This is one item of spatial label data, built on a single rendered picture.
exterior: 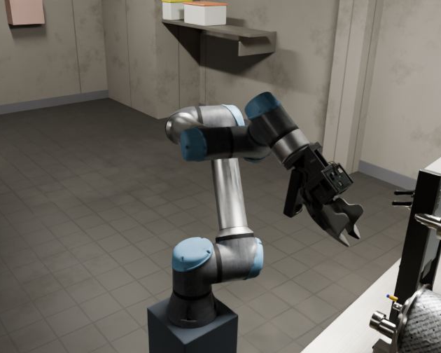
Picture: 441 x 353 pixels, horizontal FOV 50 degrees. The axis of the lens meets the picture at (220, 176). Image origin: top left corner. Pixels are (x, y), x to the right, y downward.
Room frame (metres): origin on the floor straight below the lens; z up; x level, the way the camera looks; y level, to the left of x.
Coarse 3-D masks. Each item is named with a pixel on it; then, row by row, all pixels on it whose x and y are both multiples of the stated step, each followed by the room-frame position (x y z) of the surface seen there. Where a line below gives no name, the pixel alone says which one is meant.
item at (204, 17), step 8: (184, 8) 5.82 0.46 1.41; (192, 8) 5.69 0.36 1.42; (200, 8) 5.58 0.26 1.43; (208, 8) 5.56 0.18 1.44; (216, 8) 5.63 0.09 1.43; (224, 8) 5.71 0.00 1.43; (184, 16) 5.82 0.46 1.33; (192, 16) 5.69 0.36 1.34; (200, 16) 5.58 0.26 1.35; (208, 16) 5.56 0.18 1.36; (216, 16) 5.64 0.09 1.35; (224, 16) 5.71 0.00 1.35; (192, 24) 5.71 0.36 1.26; (200, 24) 5.58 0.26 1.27; (208, 24) 5.56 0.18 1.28; (216, 24) 5.64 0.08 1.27; (224, 24) 5.71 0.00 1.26
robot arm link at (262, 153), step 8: (232, 128) 1.04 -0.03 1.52; (240, 128) 1.05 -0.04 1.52; (248, 128) 1.03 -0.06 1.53; (232, 136) 1.02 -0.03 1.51; (240, 136) 1.03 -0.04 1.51; (248, 136) 1.03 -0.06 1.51; (240, 144) 1.02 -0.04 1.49; (248, 144) 1.02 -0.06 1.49; (256, 144) 1.01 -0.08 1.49; (264, 144) 1.01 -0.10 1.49; (240, 152) 1.02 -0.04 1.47; (248, 152) 1.03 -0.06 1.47; (256, 152) 1.03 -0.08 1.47; (264, 152) 1.03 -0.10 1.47; (248, 160) 1.07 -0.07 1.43; (256, 160) 1.07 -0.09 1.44
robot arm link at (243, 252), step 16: (208, 112) 1.40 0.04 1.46; (224, 112) 1.41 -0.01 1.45; (240, 112) 1.43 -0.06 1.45; (224, 160) 1.33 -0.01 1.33; (224, 176) 1.31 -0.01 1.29; (224, 192) 1.28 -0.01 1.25; (240, 192) 1.30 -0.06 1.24; (224, 208) 1.26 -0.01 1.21; (240, 208) 1.26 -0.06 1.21; (224, 224) 1.23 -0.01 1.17; (240, 224) 1.23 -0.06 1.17; (224, 240) 1.19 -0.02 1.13; (240, 240) 1.19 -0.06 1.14; (256, 240) 1.22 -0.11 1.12; (224, 256) 1.15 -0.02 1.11; (240, 256) 1.16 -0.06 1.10; (256, 256) 1.17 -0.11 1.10; (224, 272) 1.13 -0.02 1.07; (240, 272) 1.14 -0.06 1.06; (256, 272) 1.16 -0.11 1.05
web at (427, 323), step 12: (420, 300) 0.71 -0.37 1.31; (432, 300) 0.71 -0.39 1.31; (420, 312) 0.69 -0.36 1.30; (432, 312) 0.68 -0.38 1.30; (408, 324) 0.68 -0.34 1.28; (420, 324) 0.68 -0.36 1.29; (432, 324) 0.67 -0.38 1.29; (408, 336) 0.68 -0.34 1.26; (420, 336) 0.66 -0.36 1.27; (432, 336) 0.66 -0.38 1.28; (408, 348) 0.67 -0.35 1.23; (420, 348) 0.66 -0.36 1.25; (432, 348) 0.65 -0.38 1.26
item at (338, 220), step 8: (328, 208) 0.86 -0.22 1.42; (328, 216) 0.86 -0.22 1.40; (336, 216) 0.85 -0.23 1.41; (344, 216) 0.83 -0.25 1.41; (328, 224) 0.85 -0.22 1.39; (336, 224) 0.84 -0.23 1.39; (344, 224) 0.83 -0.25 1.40; (328, 232) 0.84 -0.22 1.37; (336, 232) 0.84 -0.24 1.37; (344, 240) 0.84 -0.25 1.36
